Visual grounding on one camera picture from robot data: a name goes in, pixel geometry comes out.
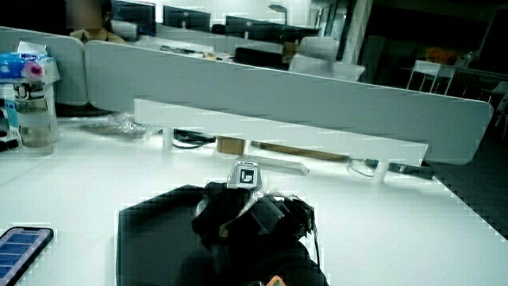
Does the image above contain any person's right hand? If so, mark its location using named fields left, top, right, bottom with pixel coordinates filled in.
left=191, top=160, right=318, bottom=257

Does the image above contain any black plate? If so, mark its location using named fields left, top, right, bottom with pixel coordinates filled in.
left=116, top=184, right=223, bottom=286

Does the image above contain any person's right forearm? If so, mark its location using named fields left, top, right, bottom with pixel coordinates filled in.
left=212, top=237, right=331, bottom=286

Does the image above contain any flat silver bar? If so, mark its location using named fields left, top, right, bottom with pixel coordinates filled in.
left=237, top=154, right=310, bottom=177

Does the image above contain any small cardboard box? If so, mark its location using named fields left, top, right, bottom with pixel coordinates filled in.
left=216, top=136, right=247, bottom=157

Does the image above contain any wooden stick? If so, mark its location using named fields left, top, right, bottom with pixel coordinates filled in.
left=250, top=141, right=351, bottom=164

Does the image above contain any white desk riser shelf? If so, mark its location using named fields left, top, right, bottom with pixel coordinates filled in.
left=133, top=98, right=430, bottom=184

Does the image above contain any long grey divider panel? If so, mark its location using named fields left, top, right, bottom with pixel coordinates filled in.
left=83, top=39, right=495, bottom=166

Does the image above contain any clear plastic bag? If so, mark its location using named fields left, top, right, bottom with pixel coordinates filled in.
left=80, top=112, right=155, bottom=139

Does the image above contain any white box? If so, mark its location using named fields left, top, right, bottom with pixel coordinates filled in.
left=288, top=36, right=366, bottom=83

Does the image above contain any black computer monitor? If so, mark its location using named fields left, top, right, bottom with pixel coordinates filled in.
left=162, top=5, right=213, bottom=33
left=110, top=0, right=157, bottom=37
left=224, top=14, right=287, bottom=42

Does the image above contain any grey desk lamp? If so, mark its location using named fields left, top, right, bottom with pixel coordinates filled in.
left=267, top=3, right=289, bottom=26

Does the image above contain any white chair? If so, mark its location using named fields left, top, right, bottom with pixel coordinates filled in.
left=405, top=59, right=457, bottom=97

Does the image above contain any black smartphone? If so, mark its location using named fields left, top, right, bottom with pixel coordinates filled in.
left=0, top=226, right=56, bottom=286

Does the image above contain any clear plastic bottle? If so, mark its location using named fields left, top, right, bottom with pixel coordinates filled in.
left=13, top=79, right=57, bottom=156

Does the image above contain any short grey divider panel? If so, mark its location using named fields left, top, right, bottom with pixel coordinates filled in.
left=0, top=25, right=90, bottom=107

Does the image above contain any blue tissue pack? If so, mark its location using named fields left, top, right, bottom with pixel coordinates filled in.
left=0, top=41, right=61, bottom=85

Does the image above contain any black cable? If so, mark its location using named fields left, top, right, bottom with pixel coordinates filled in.
left=172, top=129, right=217, bottom=150

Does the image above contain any white cable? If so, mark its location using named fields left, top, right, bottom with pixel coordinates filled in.
left=346, top=157, right=377, bottom=178

